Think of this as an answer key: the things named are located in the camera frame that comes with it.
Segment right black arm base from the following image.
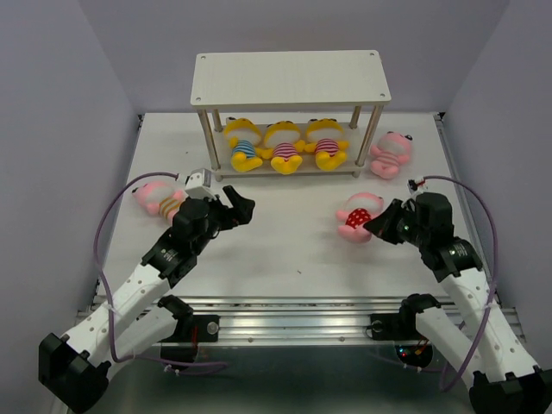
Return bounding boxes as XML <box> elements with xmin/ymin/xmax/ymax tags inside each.
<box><xmin>366</xmin><ymin>293</ymin><xmax>441</xmax><ymax>373</ymax></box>

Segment yellow plush pink-striped shirt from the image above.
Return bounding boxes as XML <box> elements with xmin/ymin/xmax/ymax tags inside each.
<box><xmin>260</xmin><ymin>121</ymin><xmax>305</xmax><ymax>175</ymax></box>

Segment white two-tier shelf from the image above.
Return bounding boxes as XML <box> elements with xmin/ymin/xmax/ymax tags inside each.
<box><xmin>191</xmin><ymin>50</ymin><xmax>392</xmax><ymax>180</ymax></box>

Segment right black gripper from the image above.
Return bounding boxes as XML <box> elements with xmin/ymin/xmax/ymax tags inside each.
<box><xmin>361</xmin><ymin>198</ymin><xmax>429</xmax><ymax>248</ymax></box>

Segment yellow plush blue-striped shirt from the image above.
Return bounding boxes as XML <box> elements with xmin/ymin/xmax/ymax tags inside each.
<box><xmin>223</xmin><ymin>116</ymin><xmax>263</xmax><ymax>173</ymax></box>

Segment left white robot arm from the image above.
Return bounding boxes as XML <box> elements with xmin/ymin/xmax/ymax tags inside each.
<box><xmin>38</xmin><ymin>185</ymin><xmax>255</xmax><ymax>413</ymax></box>

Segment pink plush orange-striped shirt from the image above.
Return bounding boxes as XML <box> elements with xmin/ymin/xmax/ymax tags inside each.
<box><xmin>132</xmin><ymin>181</ymin><xmax>187</xmax><ymax>224</ymax></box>

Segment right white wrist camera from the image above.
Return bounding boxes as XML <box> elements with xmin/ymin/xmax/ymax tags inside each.
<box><xmin>407</xmin><ymin>177</ymin><xmax>428</xmax><ymax>200</ymax></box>

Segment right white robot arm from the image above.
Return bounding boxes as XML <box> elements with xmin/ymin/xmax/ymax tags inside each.
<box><xmin>364</xmin><ymin>192</ymin><xmax>551</xmax><ymax>413</ymax></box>

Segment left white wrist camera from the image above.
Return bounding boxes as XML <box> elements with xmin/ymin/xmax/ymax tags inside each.
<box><xmin>174</xmin><ymin>168</ymin><xmax>216</xmax><ymax>200</ymax></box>

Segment pink plush red polka-dot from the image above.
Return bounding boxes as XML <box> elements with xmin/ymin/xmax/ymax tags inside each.
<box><xmin>336</xmin><ymin>192</ymin><xmax>384</xmax><ymax>244</ymax></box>

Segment aluminium rail frame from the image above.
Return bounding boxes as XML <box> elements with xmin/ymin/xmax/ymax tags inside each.
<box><xmin>81</xmin><ymin>112</ymin><xmax>524</xmax><ymax>347</ymax></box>

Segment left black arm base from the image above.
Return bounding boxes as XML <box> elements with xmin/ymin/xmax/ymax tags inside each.
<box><xmin>157</xmin><ymin>295</ymin><xmax>220</xmax><ymax>373</ymax></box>

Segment pink plush pink-striped shirt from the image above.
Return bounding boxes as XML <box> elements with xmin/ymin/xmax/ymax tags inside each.
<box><xmin>369</xmin><ymin>131</ymin><xmax>413</xmax><ymax>179</ymax></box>

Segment yellow plush red-striped shirt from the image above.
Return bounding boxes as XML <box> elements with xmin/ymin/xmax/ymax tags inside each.
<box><xmin>304</xmin><ymin>118</ymin><xmax>348</xmax><ymax>172</ymax></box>

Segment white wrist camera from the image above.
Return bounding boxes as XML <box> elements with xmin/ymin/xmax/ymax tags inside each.
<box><xmin>174</xmin><ymin>168</ymin><xmax>216</xmax><ymax>200</ymax></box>
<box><xmin>407</xmin><ymin>177</ymin><xmax>428</xmax><ymax>200</ymax></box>

